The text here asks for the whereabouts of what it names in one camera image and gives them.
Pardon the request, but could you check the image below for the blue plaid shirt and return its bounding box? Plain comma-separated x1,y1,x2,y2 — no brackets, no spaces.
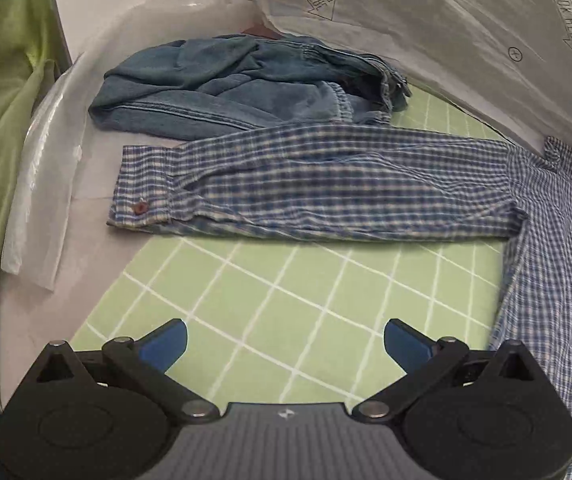
107,122,572,480

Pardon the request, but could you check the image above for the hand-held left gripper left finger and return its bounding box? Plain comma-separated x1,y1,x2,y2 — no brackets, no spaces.
28,318,221,419

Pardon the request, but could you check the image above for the white carrot print sheet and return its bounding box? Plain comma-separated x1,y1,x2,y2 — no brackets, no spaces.
218,0,572,201

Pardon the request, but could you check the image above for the blue denim garment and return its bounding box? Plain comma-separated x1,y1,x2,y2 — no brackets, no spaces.
88,34,413,142

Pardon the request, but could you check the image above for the green curtain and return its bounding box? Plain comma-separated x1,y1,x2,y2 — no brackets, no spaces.
0,0,74,411

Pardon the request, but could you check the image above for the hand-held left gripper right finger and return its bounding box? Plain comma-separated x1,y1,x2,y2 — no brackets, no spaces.
353,318,546,420

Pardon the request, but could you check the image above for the clear plastic sheet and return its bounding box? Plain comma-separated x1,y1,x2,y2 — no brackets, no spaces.
0,0,267,291

